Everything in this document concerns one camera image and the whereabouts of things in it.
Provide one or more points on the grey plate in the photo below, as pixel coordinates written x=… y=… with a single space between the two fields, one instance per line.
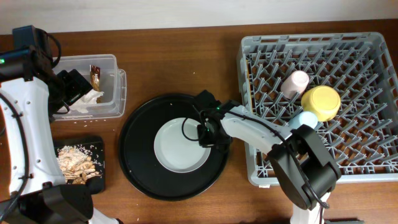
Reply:
x=176 y=148

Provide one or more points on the round black serving tray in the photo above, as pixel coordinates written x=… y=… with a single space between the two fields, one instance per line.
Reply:
x=137 y=157

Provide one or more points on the yellow bowl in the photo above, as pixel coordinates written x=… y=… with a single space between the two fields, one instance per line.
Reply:
x=323 y=101

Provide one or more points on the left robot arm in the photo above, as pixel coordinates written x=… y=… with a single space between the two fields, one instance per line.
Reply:
x=31 y=93

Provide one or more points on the white napkin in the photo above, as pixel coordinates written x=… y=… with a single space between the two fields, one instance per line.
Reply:
x=88 y=99

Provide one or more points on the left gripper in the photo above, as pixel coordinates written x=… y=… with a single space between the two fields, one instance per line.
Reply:
x=79 y=86

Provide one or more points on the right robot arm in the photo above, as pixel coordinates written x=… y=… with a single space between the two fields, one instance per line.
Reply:
x=304 y=168

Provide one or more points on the clear plastic waste bin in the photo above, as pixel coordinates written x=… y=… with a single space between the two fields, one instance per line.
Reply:
x=112 y=83

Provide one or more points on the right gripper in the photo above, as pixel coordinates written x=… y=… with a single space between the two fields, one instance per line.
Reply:
x=205 y=142

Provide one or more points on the gold snack wrapper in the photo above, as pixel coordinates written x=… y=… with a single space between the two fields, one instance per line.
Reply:
x=95 y=79

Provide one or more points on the food scraps pile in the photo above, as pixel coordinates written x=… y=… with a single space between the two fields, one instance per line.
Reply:
x=79 y=164

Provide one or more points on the grey dishwasher rack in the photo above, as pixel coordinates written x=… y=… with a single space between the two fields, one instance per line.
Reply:
x=362 y=137

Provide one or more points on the black rectangular tray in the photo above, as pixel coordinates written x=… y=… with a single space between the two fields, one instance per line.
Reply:
x=95 y=185

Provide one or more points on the blue cup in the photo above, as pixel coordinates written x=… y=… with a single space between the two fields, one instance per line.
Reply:
x=306 y=117

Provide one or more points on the pink cup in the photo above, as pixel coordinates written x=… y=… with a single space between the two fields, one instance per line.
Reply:
x=295 y=83

